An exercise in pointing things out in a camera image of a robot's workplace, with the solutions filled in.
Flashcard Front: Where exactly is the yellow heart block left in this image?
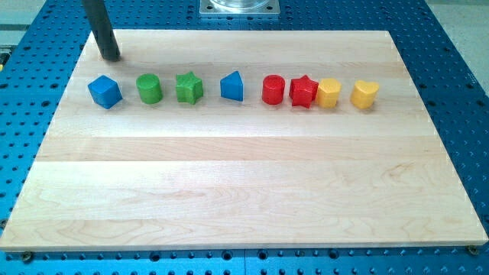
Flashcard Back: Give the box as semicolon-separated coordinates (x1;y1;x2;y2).
315;78;342;108

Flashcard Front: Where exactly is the red cylinder block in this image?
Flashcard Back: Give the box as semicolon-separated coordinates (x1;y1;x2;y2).
261;75;285;105

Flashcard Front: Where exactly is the light wooden board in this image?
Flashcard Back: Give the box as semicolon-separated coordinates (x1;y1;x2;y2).
1;29;487;251

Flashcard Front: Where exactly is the yellow heart block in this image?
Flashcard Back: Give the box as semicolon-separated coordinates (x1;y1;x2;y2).
315;78;342;108
350;80;380;109

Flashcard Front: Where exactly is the black cylindrical end effector rod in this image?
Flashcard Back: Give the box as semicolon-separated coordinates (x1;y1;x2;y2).
81;0;120;62

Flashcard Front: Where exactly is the green cylinder block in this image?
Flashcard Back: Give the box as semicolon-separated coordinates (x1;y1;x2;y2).
136;73;163;105

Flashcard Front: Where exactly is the yellow heart block right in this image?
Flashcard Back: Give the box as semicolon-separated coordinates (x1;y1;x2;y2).
350;80;380;109

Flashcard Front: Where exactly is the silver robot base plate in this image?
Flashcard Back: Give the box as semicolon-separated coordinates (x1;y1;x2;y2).
199;0;280;16

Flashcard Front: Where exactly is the red star block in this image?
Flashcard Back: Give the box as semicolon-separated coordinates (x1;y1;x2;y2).
289;75;319;108

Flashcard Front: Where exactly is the blue triangle block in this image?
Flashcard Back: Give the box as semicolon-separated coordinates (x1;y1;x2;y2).
220;71;244;102

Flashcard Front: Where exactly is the blue cube block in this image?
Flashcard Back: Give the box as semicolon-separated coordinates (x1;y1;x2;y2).
88;75;122;109

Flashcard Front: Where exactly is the green star block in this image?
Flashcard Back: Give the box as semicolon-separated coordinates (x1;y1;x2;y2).
176;71;203;105

